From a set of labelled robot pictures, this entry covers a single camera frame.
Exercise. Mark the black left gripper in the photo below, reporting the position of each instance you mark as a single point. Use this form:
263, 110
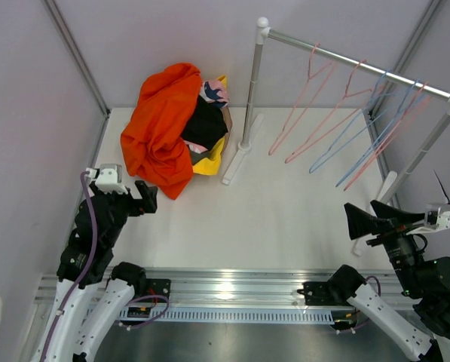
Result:
147, 204

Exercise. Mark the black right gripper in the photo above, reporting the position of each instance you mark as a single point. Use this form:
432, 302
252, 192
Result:
360, 222

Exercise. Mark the orange shorts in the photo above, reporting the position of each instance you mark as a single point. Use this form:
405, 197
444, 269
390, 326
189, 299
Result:
151, 143

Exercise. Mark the yellow shorts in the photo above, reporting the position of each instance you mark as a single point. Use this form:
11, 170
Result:
211, 162

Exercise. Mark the pink hanger of black shorts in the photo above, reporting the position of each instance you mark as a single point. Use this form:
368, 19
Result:
347, 94

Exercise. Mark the pink hanger of yellow shorts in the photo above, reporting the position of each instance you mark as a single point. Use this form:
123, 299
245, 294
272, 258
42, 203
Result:
408, 111

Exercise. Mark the blue hanger of patterned shorts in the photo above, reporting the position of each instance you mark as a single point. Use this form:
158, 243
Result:
340, 129

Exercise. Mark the black shorts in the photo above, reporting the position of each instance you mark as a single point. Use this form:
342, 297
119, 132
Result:
206, 125

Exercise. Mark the pink hanger of orange shorts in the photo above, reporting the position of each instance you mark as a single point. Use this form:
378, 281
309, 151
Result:
315, 81

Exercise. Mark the pink patterned shorts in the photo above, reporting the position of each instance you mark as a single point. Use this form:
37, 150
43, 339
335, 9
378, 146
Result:
206, 125

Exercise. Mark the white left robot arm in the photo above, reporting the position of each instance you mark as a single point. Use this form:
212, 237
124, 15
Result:
71, 332

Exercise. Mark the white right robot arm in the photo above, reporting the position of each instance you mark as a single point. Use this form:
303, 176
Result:
427, 282

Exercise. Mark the metal clothes rack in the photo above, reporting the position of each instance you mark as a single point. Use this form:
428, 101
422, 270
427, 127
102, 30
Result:
291, 170

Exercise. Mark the pink translucent plastic basin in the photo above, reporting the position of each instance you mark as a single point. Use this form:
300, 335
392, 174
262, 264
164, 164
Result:
229, 124

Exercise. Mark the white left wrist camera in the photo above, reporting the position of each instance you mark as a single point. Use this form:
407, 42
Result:
106, 180

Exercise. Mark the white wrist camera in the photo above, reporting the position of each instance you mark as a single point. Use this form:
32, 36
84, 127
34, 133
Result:
436, 219
106, 180

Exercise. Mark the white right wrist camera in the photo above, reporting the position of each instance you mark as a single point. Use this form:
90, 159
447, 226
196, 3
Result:
436, 219

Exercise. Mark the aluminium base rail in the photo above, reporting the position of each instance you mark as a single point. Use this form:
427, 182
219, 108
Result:
232, 295

